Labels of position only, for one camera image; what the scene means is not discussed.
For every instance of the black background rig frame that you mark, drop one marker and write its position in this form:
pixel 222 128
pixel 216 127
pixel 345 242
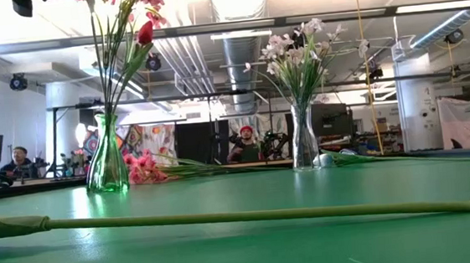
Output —
pixel 173 97

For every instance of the pale pink cloth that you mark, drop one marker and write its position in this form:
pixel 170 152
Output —
pixel 463 126

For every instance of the silver ventilation duct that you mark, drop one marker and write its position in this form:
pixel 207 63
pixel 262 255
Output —
pixel 242 63
pixel 441 29

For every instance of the green glass vase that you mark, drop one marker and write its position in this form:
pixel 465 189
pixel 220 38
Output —
pixel 108 171

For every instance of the red artificial tulip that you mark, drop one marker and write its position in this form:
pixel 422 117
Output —
pixel 145 33

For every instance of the white artificial tulip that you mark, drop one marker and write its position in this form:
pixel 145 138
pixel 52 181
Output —
pixel 266 214
pixel 323 160

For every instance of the person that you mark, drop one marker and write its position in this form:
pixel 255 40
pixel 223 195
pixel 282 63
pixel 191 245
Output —
pixel 248 149
pixel 20 163

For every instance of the grey horizontal beam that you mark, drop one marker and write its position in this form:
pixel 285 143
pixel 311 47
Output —
pixel 210 27

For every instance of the clear glass vase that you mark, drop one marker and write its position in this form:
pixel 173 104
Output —
pixel 304 143

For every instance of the black ceiling spotlight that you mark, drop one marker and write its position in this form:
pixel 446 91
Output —
pixel 153 62
pixel 18 82
pixel 454 36

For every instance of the floral patterned cloth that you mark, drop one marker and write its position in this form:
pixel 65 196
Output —
pixel 158 141

